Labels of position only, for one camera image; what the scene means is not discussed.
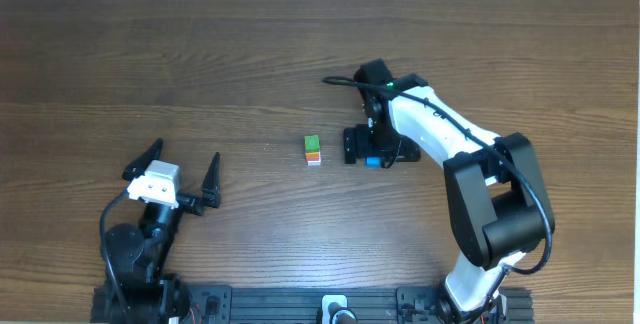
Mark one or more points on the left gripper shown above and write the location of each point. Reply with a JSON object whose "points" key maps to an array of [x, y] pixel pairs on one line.
{"points": [[192, 203]]}

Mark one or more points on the orange cube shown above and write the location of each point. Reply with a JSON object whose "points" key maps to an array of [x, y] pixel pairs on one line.
{"points": [[313, 154]]}

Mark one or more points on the green cube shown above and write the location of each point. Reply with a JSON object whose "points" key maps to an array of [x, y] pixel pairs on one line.
{"points": [[312, 143]]}

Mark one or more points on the blue cube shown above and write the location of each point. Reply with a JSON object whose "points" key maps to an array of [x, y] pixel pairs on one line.
{"points": [[373, 162]]}

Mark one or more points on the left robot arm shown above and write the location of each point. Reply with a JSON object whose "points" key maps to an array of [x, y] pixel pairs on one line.
{"points": [[122, 246]]}

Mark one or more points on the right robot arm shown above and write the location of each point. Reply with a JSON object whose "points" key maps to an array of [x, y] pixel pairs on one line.
{"points": [[430, 124]]}

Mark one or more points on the red cube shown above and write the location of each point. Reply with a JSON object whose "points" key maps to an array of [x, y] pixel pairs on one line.
{"points": [[313, 159]]}

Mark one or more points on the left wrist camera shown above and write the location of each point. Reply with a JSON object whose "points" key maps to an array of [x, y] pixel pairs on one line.
{"points": [[155, 181]]}

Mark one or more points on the mounting rail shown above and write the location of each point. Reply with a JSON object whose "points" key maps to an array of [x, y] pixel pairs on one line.
{"points": [[280, 306]]}

